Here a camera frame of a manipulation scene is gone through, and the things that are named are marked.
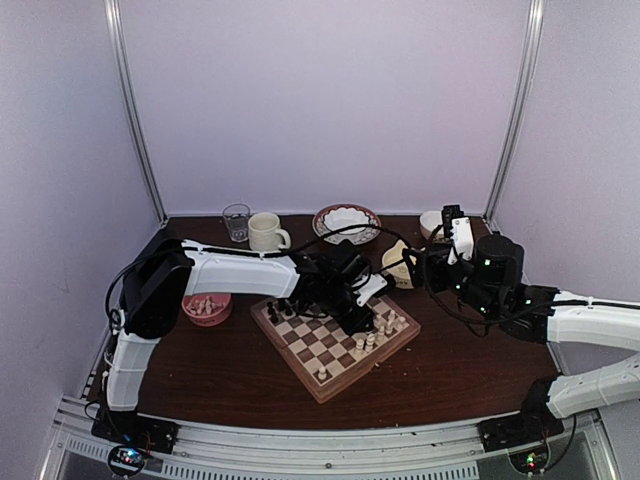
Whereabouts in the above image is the white scalloped bowl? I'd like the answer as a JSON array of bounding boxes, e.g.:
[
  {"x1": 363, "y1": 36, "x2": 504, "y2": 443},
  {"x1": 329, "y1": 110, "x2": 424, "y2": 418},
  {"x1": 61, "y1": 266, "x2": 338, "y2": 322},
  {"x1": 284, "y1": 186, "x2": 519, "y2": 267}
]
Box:
[{"x1": 324, "y1": 206, "x2": 369, "y2": 233}]

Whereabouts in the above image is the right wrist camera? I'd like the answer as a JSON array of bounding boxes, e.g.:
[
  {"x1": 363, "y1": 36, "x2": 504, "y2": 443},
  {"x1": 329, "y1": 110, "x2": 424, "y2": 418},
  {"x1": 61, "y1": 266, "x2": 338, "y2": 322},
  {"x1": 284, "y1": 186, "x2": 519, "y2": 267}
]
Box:
[{"x1": 441, "y1": 204, "x2": 474, "y2": 265}]

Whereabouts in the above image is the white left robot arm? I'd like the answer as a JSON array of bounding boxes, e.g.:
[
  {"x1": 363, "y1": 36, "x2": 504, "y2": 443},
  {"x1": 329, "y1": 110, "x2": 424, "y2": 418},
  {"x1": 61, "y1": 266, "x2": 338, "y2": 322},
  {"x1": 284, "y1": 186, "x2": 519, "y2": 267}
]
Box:
[{"x1": 103, "y1": 239, "x2": 388, "y2": 444}]

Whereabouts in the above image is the white chess pieces pile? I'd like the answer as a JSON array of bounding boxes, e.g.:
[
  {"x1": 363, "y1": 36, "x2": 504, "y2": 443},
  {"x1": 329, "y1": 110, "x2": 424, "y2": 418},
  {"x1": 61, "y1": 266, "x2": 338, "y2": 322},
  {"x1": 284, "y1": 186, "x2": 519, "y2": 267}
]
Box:
[{"x1": 186, "y1": 295, "x2": 224, "y2": 316}]

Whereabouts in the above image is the clear drinking glass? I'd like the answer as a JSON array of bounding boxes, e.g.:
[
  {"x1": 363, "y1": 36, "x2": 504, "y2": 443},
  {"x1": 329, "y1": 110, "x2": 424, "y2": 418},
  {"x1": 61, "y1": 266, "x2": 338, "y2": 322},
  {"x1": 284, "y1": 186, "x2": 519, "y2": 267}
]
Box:
[{"x1": 222, "y1": 203, "x2": 251, "y2": 243}]

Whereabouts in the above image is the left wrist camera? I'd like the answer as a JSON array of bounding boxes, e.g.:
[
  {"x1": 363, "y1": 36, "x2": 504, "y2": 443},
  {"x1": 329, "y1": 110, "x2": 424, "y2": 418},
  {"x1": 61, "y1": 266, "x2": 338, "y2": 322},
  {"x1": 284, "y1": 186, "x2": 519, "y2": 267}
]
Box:
[{"x1": 354, "y1": 274, "x2": 396, "y2": 307}]

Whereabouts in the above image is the white chess queen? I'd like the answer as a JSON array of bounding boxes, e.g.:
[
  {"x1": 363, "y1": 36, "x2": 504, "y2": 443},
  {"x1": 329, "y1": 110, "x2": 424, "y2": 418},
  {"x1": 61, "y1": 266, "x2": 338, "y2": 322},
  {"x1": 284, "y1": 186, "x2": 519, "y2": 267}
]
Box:
[{"x1": 354, "y1": 338, "x2": 365, "y2": 358}]

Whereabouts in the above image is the right aluminium frame post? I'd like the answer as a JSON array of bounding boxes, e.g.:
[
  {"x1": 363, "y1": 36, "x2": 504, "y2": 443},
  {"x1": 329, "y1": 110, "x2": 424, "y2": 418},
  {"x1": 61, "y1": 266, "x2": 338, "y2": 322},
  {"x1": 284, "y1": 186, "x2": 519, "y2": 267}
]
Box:
[{"x1": 483, "y1": 0, "x2": 546, "y2": 230}]

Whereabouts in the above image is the black chess piece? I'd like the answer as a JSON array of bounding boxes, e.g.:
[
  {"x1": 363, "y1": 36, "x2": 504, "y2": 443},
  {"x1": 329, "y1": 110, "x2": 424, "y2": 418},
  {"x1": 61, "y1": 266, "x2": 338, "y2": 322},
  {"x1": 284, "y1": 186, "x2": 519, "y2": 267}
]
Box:
[{"x1": 267, "y1": 302, "x2": 279, "y2": 324}]

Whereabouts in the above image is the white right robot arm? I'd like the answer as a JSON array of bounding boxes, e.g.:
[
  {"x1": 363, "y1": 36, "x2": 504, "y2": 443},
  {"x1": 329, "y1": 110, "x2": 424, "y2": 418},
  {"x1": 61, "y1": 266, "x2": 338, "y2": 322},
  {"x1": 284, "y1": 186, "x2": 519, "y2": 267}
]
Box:
[{"x1": 402, "y1": 235, "x2": 639, "y2": 442}]

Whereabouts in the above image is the black cable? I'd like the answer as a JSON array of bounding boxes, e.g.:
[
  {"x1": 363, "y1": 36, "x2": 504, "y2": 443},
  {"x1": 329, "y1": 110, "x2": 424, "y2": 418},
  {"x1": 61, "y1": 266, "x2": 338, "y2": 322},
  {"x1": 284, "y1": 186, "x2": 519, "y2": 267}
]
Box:
[
  {"x1": 422, "y1": 224, "x2": 496, "y2": 339},
  {"x1": 284, "y1": 224, "x2": 421, "y2": 261}
]

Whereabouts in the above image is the left black cable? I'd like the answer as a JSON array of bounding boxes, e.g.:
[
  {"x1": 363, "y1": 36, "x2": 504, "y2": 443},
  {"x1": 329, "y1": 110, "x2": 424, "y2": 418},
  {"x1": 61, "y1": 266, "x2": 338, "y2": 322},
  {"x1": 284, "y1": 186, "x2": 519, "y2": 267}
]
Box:
[{"x1": 284, "y1": 224, "x2": 421, "y2": 261}]

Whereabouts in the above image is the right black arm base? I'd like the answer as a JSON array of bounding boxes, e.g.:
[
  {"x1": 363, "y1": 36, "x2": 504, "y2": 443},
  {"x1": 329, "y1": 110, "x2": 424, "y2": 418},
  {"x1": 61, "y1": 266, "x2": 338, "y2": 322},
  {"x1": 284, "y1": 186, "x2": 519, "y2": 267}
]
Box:
[{"x1": 478, "y1": 412, "x2": 564, "y2": 452}]

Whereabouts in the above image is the wooden chess board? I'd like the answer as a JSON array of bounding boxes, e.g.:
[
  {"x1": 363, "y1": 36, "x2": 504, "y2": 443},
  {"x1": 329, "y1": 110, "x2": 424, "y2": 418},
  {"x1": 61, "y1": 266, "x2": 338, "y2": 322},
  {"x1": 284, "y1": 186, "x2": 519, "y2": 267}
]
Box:
[{"x1": 250, "y1": 296, "x2": 421, "y2": 404}]

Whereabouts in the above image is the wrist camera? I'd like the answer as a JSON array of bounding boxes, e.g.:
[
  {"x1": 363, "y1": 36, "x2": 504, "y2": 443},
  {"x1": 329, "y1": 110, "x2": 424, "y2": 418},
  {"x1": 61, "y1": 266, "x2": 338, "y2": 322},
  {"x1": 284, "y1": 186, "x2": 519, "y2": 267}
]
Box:
[
  {"x1": 354, "y1": 274, "x2": 396, "y2": 307},
  {"x1": 441, "y1": 204, "x2": 474, "y2": 265}
]

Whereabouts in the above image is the white floral small bowl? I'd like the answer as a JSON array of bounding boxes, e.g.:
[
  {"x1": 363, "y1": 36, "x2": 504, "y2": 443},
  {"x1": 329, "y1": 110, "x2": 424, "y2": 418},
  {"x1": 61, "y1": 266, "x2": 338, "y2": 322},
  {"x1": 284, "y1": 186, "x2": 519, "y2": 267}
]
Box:
[{"x1": 419, "y1": 210, "x2": 442, "y2": 239}]

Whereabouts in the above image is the white chess piece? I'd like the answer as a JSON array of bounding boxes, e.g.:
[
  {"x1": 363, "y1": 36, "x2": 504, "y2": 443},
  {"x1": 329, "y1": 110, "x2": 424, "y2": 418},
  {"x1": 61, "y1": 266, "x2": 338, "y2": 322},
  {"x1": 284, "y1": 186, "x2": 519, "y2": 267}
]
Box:
[{"x1": 376, "y1": 325, "x2": 387, "y2": 345}]

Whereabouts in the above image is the cream ribbed mug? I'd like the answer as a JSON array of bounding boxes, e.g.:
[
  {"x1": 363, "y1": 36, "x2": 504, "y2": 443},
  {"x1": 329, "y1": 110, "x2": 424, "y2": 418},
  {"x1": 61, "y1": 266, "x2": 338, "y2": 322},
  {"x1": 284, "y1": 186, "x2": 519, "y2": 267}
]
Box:
[{"x1": 248, "y1": 212, "x2": 291, "y2": 252}]

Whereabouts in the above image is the left aluminium frame post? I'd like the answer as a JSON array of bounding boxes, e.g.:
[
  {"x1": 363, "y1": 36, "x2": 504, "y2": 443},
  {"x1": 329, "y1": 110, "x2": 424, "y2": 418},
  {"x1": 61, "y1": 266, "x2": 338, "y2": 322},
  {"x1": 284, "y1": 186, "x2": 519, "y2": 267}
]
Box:
[{"x1": 104, "y1": 0, "x2": 168, "y2": 225}]

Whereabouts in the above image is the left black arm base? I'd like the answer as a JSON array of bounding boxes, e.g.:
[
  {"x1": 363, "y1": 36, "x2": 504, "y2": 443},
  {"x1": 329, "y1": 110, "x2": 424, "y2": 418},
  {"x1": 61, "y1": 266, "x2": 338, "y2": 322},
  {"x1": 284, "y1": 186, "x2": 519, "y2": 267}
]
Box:
[{"x1": 91, "y1": 411, "x2": 179, "y2": 454}]

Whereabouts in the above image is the right black cable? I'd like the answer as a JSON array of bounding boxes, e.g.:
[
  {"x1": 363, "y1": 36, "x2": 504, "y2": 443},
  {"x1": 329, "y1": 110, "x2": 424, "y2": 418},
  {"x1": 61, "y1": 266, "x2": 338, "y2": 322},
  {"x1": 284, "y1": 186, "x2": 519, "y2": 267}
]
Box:
[{"x1": 422, "y1": 224, "x2": 496, "y2": 339}]

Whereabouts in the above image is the patterned brown rim plate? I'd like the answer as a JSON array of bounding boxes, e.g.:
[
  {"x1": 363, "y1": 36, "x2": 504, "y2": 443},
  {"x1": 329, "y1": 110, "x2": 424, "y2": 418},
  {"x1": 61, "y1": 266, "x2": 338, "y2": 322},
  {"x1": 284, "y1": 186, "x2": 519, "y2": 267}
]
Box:
[{"x1": 312, "y1": 204, "x2": 382, "y2": 246}]

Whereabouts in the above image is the yellow cat-ear bowl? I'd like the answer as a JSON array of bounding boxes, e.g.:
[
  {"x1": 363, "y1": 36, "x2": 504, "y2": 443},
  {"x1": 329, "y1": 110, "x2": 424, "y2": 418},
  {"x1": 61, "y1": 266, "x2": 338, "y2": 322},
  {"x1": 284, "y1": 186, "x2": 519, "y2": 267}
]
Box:
[{"x1": 381, "y1": 240, "x2": 414, "y2": 290}]

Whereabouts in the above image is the aluminium frame post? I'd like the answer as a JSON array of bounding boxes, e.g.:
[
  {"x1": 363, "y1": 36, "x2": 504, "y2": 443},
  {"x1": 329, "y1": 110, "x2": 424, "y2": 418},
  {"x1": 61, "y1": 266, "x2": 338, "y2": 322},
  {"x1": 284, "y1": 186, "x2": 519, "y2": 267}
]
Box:
[
  {"x1": 483, "y1": 0, "x2": 546, "y2": 230},
  {"x1": 104, "y1": 0, "x2": 168, "y2": 225}
]

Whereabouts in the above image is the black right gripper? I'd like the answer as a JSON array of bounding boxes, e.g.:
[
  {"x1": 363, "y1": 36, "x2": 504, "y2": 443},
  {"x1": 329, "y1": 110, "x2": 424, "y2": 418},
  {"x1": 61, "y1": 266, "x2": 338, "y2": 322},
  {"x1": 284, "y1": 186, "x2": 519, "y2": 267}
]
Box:
[{"x1": 403, "y1": 243, "x2": 500, "y2": 321}]

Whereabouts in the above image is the front aluminium rail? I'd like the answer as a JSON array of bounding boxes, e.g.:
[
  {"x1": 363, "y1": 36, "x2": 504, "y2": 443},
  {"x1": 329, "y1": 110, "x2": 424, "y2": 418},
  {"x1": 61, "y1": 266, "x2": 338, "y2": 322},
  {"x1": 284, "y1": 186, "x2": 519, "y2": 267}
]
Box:
[{"x1": 35, "y1": 396, "x2": 623, "y2": 479}]

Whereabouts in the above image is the pink cat-ear bowl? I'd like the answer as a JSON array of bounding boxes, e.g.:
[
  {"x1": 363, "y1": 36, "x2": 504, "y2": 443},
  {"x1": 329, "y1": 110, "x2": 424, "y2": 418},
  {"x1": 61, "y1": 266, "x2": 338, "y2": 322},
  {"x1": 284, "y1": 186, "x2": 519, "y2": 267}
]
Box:
[{"x1": 181, "y1": 293, "x2": 233, "y2": 328}]

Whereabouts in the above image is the white chess knight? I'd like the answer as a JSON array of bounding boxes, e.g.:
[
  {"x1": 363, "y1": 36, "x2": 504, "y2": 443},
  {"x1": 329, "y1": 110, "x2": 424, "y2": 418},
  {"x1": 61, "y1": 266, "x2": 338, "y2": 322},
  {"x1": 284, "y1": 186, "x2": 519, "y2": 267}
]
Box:
[{"x1": 385, "y1": 310, "x2": 396, "y2": 336}]

